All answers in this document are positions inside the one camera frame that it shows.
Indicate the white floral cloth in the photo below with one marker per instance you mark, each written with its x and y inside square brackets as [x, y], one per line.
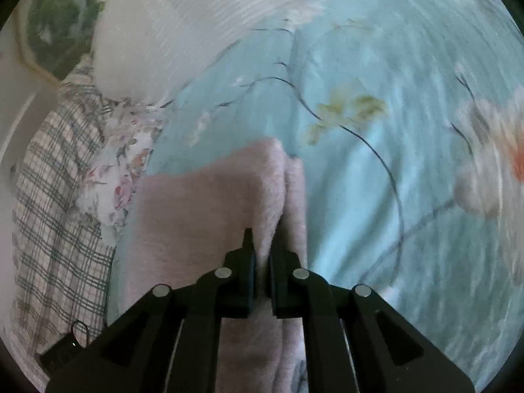
[118, 172]

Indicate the light blue floral bedsheet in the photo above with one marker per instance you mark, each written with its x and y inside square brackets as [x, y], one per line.
[368, 151]

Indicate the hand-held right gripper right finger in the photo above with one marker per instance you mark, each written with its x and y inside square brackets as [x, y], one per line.
[282, 282]

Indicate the white striped pillow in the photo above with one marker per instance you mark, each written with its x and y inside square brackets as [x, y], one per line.
[184, 28]

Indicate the pink knit sweater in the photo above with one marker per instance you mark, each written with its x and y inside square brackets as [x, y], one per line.
[204, 213]

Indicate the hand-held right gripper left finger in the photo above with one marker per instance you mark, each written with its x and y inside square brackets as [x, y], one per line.
[239, 278]

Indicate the plaid cloth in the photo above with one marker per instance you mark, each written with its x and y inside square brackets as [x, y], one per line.
[53, 221]

